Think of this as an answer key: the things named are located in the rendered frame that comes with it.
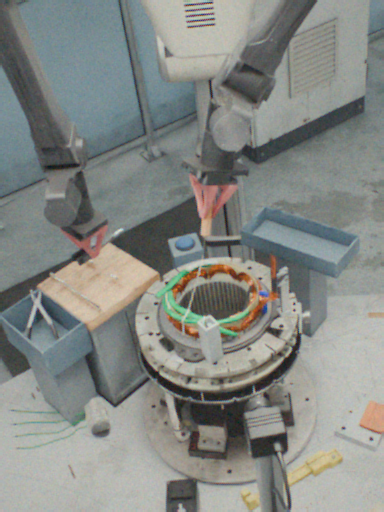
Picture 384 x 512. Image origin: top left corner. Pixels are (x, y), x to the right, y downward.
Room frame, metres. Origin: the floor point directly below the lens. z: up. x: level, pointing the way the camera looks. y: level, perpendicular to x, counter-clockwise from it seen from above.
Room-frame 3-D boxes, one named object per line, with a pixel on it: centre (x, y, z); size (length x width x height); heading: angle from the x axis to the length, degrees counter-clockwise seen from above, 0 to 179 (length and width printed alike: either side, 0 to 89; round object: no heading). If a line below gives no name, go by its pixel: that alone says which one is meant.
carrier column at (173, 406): (0.92, 0.09, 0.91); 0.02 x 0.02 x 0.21
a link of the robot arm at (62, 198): (1.06, 0.20, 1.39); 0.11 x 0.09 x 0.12; 170
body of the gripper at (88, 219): (1.10, 0.20, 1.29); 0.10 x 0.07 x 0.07; 38
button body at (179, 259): (1.26, 0.00, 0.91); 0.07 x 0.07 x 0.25; 7
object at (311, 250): (1.19, -0.25, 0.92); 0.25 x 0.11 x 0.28; 47
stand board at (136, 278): (1.15, 0.21, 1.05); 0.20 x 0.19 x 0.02; 128
